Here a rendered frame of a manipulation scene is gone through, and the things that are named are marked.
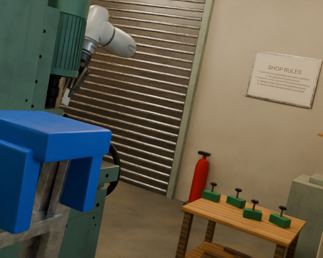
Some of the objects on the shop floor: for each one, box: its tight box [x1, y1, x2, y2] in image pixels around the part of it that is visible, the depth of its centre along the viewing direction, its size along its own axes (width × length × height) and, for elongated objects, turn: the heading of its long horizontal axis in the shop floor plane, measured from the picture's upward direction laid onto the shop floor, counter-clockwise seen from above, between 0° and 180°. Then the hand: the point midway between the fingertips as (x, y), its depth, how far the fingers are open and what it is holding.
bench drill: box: [283, 129, 323, 258], centre depth 318 cm, size 48×62×158 cm
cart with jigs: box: [175, 182, 306, 258], centre depth 267 cm, size 66×57×64 cm
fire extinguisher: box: [183, 151, 211, 206], centre depth 437 cm, size 18×19×60 cm
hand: (66, 97), depth 176 cm, fingers closed
